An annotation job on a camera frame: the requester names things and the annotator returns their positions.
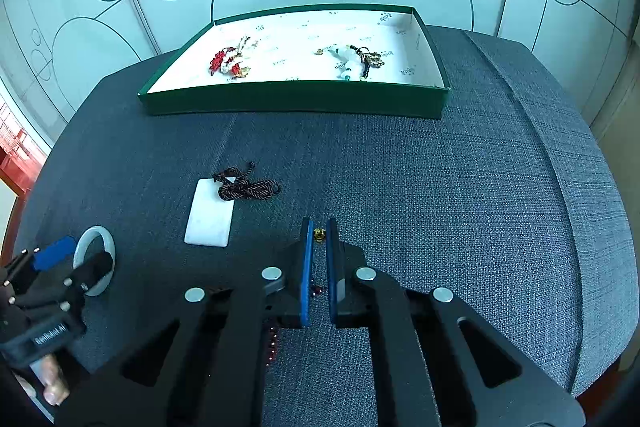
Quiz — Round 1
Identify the small gold bead charm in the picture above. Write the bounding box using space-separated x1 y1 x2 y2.
314 229 326 243

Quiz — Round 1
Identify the red cord gold charm bracelet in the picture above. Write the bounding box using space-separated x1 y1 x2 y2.
207 45 237 77

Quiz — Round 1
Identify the white pearl necklace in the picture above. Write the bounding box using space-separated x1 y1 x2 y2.
226 34 262 80

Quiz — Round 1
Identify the white jade dark bead bracelet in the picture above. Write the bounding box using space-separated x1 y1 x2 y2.
313 44 371 82

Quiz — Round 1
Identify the person's left hand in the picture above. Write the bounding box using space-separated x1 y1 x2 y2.
30 355 70 407

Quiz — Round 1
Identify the white jade bangle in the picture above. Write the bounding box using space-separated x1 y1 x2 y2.
73 225 116 297

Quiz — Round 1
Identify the dark red bead mala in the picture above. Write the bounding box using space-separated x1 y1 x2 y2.
265 281 326 367

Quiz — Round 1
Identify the white jade rectangular pendant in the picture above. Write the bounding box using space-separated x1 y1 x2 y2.
183 178 234 248

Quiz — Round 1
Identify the blue grey fabric ottoman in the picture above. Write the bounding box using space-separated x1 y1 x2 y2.
1 27 639 426

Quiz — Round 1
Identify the green shallow box tray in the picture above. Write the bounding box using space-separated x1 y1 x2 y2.
138 3 451 119

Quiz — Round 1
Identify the dark braided pendant cord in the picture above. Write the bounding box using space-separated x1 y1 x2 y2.
211 160 282 203

